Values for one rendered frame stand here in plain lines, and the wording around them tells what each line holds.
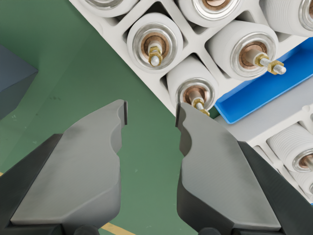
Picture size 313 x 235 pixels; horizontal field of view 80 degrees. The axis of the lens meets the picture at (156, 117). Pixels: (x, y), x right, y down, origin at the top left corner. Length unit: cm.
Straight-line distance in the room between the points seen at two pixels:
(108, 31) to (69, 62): 27
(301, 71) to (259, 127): 18
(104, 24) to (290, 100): 50
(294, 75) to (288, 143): 19
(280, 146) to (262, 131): 5
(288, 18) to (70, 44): 53
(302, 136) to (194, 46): 34
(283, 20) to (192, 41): 15
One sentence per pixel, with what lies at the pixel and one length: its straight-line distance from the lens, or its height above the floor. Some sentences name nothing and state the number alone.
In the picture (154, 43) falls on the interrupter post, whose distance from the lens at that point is 31.
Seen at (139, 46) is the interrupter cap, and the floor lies 25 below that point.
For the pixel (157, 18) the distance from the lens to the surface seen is 33.
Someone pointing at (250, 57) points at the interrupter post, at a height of 27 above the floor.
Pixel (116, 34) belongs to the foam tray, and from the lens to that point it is 41.
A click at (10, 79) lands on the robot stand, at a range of 62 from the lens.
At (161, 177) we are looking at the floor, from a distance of 87.
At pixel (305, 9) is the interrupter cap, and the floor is 25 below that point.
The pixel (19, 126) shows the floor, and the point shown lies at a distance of 85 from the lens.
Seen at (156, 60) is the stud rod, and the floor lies 35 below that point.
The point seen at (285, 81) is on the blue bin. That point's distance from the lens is 63.
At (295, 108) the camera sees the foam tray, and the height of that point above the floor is 16.
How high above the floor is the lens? 58
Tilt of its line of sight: 59 degrees down
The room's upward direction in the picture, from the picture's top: 179 degrees clockwise
